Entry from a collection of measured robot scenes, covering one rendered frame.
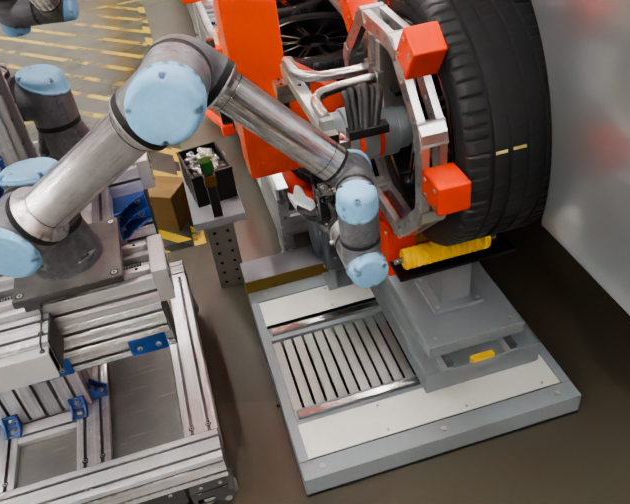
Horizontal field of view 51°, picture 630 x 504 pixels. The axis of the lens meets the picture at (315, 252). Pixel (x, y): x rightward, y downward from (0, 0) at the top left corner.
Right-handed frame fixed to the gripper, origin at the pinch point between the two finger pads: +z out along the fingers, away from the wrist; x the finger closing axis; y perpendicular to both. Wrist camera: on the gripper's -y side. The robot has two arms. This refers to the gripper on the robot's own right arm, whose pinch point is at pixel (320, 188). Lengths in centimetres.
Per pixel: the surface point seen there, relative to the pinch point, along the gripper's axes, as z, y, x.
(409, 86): -2.4, 21.0, -21.2
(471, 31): -1.4, 29.5, -35.4
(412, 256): 2.7, -29.9, -23.1
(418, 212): -9.0, -6.9, -20.2
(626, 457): -40, -83, -67
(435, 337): 0, -60, -29
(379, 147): 9.8, 0.7, -18.0
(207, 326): 54, -83, 36
